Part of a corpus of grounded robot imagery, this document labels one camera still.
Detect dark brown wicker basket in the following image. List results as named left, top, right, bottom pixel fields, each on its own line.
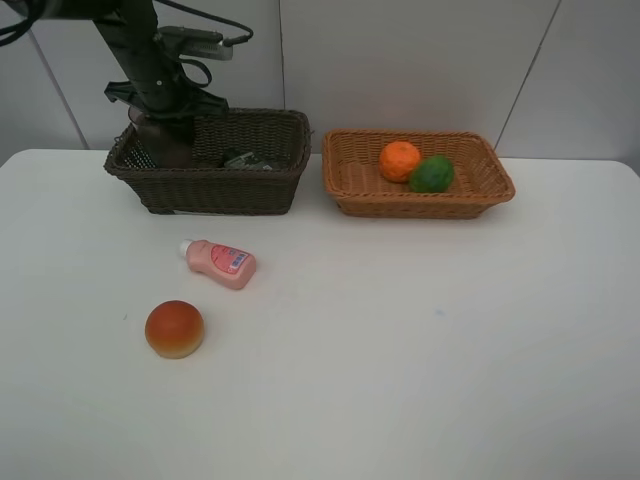
left=104, top=108, right=311, bottom=216

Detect orange wicker basket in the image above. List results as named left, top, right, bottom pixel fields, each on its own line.
left=322, top=129, right=516, bottom=219

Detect pink lotion bottle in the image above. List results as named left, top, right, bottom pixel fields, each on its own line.
left=179, top=240, right=257, bottom=290

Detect orange mandarin fruit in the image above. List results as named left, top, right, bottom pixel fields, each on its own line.
left=378, top=141, right=422, bottom=183

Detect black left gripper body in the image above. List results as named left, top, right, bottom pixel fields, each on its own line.
left=105, top=65, right=229, bottom=121

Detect green lime fruit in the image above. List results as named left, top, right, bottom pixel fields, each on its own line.
left=408, top=155, right=455, bottom=193

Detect round brown bread bun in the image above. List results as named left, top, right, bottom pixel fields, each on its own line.
left=144, top=300, right=205, bottom=359

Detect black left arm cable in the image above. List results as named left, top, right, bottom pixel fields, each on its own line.
left=0, top=0, right=255, bottom=89

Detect black pump bottle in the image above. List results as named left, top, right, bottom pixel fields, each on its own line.
left=222, top=148, right=274, bottom=171

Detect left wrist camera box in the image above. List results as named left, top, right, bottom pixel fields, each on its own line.
left=153, top=26, right=233, bottom=61

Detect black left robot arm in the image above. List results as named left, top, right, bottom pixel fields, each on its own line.
left=1, top=1, right=232, bottom=121

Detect translucent mauve plastic cup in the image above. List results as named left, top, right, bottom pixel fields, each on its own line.
left=128, top=106, right=195, bottom=169

